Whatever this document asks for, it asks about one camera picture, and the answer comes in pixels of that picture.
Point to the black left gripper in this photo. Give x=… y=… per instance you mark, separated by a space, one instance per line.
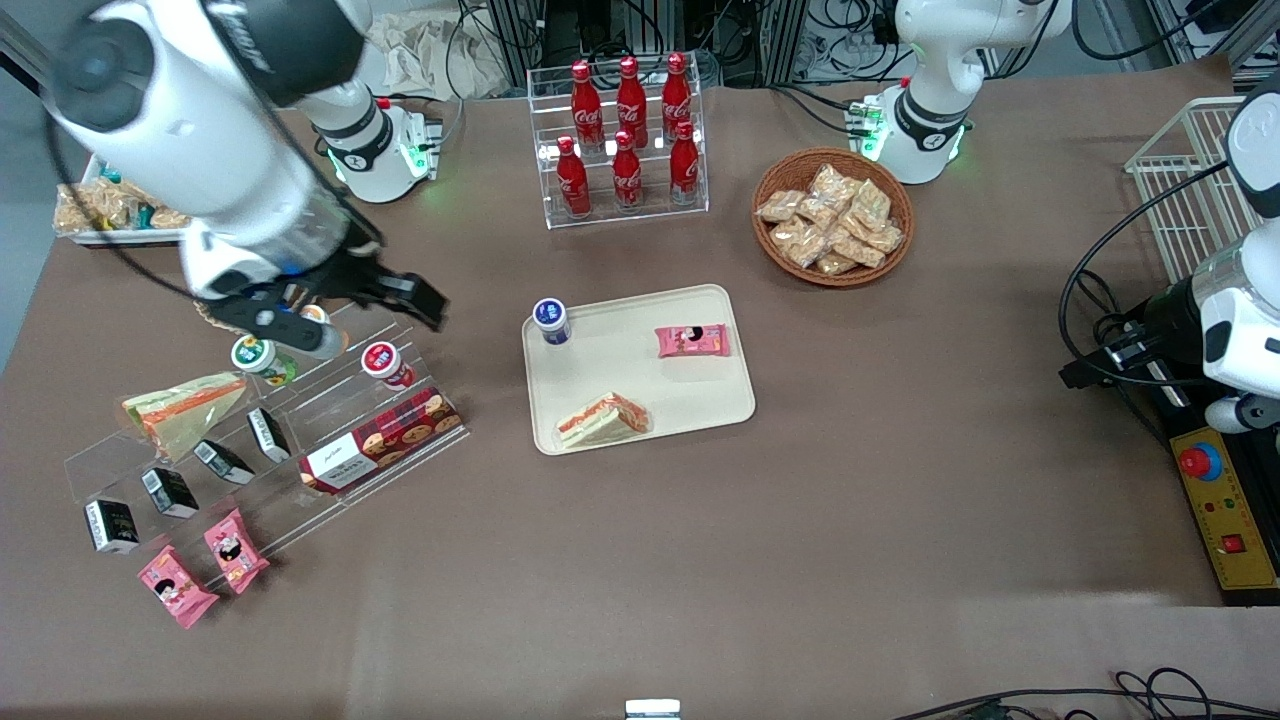
x=1166 y=319

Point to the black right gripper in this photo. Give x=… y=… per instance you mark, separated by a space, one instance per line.
x=345 y=274

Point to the triangle sandwich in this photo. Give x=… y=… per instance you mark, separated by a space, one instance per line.
x=185 y=410
x=600 y=422

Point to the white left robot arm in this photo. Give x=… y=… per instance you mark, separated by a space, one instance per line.
x=940 y=90

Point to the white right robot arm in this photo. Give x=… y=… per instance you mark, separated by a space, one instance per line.
x=200 y=140

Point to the beige plastic tray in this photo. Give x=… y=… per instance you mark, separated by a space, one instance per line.
x=630 y=375

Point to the white rectangular snack tray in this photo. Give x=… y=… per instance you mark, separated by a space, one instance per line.
x=120 y=238

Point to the red lid yoghurt cup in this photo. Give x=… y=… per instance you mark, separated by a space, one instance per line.
x=381 y=359

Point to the orange lid yoghurt cup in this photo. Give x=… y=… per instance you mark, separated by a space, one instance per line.
x=316 y=313

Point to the black equipment base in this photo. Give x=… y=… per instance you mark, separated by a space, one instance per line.
x=1180 y=420

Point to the clear acrylic stepped display stand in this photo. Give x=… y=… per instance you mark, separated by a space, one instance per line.
x=340 y=400

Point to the white connector box green light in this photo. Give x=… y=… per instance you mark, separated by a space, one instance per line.
x=866 y=125
x=420 y=140

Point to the green lid yoghurt cup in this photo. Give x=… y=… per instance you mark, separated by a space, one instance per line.
x=255 y=355

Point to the red tartan cookie box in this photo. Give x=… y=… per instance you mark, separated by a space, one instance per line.
x=385 y=440

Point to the blue lid yoghurt cup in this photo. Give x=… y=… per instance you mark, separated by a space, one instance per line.
x=551 y=320

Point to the small black carton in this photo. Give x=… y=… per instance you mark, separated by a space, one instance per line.
x=224 y=462
x=268 y=434
x=112 y=525
x=170 y=492

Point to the yellow emergency stop box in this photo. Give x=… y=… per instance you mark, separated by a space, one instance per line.
x=1225 y=510

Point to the red cola bottle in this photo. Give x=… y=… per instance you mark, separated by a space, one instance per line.
x=631 y=100
x=586 y=105
x=573 y=185
x=676 y=95
x=626 y=178
x=684 y=170

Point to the clear bag of puffed snack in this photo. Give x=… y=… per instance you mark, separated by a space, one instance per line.
x=170 y=217
x=118 y=207
x=80 y=207

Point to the crumpled beige cloth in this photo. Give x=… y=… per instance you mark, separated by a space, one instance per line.
x=440 y=55

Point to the clear bag of crackers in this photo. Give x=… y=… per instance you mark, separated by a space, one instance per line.
x=856 y=248
x=836 y=265
x=884 y=238
x=780 y=206
x=818 y=211
x=800 y=243
x=833 y=183
x=872 y=203

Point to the clear acrylic bottle rack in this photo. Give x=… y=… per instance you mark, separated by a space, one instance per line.
x=620 y=215

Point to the teal snack packet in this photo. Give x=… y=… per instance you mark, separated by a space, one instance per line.
x=110 y=173

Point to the pink snack packet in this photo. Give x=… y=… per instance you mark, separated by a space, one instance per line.
x=175 y=587
x=692 y=341
x=236 y=552

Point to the round brown wicker basket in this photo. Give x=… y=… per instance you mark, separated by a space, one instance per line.
x=770 y=255

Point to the small white edge object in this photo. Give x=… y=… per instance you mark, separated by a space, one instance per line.
x=652 y=709

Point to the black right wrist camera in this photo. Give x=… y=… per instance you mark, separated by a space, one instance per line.
x=275 y=328

